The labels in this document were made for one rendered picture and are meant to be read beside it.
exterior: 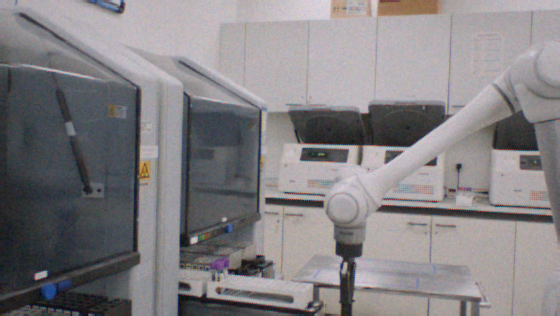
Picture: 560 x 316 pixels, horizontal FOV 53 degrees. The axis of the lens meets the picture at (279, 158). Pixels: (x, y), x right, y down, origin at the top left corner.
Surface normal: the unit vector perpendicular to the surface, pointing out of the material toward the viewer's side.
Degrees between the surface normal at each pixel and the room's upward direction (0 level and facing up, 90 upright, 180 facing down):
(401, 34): 90
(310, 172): 90
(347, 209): 95
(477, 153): 90
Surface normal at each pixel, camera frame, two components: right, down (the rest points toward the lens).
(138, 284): 0.95, 0.04
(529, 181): -0.32, 0.02
